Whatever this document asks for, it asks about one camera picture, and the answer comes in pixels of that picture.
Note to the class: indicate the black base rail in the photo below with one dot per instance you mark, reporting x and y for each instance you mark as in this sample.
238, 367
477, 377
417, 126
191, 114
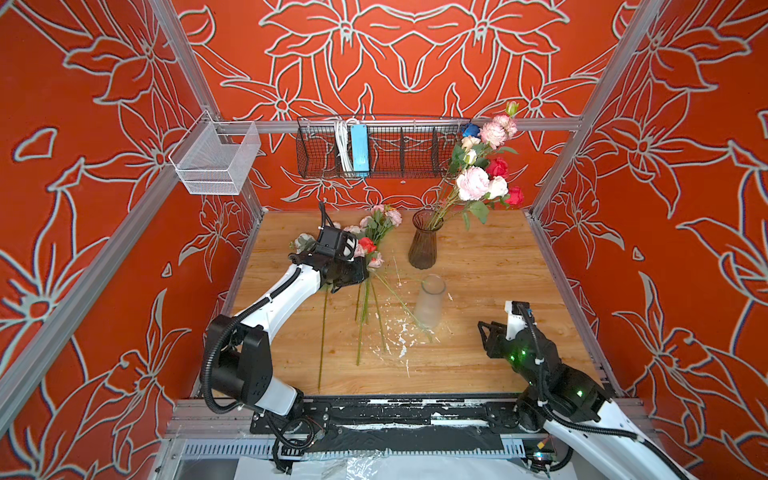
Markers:
461, 425

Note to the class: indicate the cream peach rose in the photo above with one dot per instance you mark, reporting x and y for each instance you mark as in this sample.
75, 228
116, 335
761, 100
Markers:
464, 155

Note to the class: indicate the red pink mixed stem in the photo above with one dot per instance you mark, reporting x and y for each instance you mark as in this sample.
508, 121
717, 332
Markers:
372, 262

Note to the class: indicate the blue rose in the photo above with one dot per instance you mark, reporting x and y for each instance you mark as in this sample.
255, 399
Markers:
471, 130

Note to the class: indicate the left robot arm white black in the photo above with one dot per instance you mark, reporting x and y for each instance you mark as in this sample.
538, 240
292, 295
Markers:
237, 367

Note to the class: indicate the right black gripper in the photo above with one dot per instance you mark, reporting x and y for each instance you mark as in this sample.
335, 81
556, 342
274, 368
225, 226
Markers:
496, 339

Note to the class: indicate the red rose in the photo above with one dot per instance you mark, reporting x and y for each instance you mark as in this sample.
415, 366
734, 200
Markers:
497, 167
515, 197

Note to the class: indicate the light blue box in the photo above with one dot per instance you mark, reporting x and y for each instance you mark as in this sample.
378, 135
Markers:
360, 150

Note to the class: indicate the pink carnation spray stem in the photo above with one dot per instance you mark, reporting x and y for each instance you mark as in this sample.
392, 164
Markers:
497, 132

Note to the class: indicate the large pink peony stem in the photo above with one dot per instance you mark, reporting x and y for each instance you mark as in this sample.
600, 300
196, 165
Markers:
473, 193

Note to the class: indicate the clear frosted glass vase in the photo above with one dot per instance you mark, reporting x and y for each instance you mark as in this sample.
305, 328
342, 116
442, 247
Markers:
429, 305

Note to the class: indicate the pink flower bunch right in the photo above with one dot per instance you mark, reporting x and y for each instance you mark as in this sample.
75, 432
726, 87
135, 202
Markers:
374, 227

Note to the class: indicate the brown ribbed glass vase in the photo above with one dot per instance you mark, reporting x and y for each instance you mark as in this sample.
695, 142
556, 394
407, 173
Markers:
423, 250

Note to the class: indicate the black wire wall basket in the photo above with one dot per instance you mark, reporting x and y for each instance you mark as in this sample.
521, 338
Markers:
400, 147

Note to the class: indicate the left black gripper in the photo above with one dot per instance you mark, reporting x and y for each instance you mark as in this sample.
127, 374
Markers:
360, 271

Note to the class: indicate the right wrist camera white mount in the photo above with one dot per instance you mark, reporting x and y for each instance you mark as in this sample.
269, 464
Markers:
518, 313

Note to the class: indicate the white mesh wall basket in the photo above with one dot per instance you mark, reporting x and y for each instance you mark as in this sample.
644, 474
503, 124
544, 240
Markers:
215, 157

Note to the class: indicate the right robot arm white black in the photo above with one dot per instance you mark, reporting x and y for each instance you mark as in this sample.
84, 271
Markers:
570, 406

